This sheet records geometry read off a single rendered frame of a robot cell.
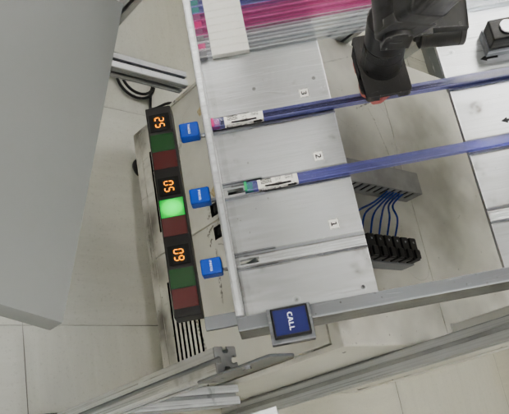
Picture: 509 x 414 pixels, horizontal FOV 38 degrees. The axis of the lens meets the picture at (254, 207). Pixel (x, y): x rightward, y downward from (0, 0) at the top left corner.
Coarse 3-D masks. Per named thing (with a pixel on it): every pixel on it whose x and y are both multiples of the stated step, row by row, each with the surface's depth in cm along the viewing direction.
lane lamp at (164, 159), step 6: (168, 150) 113; (174, 150) 113; (156, 156) 113; (162, 156) 113; (168, 156) 112; (174, 156) 112; (156, 162) 112; (162, 162) 112; (168, 162) 112; (174, 162) 112; (156, 168) 112; (162, 168) 112
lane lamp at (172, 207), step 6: (174, 198) 110; (180, 198) 110; (162, 204) 110; (168, 204) 110; (174, 204) 110; (180, 204) 110; (162, 210) 109; (168, 210) 109; (174, 210) 109; (180, 210) 109; (162, 216) 109; (168, 216) 109
